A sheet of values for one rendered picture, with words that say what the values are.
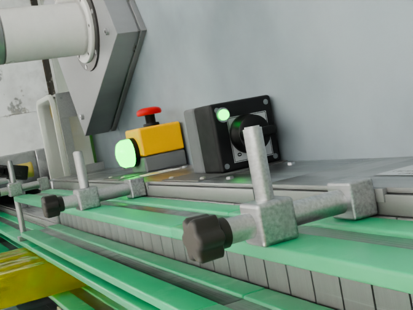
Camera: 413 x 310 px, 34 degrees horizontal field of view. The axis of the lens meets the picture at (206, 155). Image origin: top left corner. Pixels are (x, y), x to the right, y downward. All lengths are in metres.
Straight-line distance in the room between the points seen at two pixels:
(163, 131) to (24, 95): 4.11
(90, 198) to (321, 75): 0.33
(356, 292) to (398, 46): 0.23
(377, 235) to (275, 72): 0.40
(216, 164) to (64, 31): 0.53
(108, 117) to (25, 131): 3.78
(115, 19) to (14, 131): 3.99
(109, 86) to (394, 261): 0.95
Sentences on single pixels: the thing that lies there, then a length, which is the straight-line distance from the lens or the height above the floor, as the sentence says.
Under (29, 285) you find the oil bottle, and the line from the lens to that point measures 1.18.
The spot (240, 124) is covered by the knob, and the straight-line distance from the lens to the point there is 0.74.
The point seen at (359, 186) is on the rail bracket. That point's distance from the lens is 0.44.
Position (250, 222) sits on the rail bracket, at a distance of 0.41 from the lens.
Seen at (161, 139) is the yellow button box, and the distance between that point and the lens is 1.03.
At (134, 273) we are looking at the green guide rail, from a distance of 0.77.
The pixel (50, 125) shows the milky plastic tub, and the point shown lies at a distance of 1.65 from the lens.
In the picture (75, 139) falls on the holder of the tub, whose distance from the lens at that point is 1.50.
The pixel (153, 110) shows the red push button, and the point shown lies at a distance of 1.04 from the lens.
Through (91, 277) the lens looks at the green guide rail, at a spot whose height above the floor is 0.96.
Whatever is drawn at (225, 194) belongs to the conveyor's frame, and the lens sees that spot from 0.65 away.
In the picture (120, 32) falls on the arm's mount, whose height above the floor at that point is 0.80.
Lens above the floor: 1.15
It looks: 24 degrees down
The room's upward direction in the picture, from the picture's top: 102 degrees counter-clockwise
